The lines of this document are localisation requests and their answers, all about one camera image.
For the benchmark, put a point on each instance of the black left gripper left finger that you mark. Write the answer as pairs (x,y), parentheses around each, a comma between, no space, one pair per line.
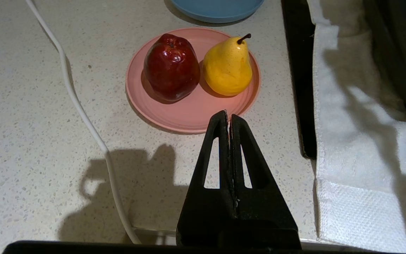
(206,215)

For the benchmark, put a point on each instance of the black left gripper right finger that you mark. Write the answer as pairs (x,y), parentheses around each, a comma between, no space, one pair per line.
(263,215)

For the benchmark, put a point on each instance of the white towel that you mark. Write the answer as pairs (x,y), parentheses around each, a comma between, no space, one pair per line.
(358,176)

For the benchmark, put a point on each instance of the pink plastic plate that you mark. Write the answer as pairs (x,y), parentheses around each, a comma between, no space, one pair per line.
(189,113)

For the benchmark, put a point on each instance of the long black flat strip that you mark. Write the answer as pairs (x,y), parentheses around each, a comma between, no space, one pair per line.
(300,77)

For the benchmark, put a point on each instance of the yellow pear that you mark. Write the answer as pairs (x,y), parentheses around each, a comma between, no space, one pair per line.
(227,68)

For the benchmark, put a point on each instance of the red apple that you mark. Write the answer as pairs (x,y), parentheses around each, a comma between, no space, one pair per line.
(171,67)

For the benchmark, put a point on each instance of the blue plastic plate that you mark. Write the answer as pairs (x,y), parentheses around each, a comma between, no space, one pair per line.
(217,10)

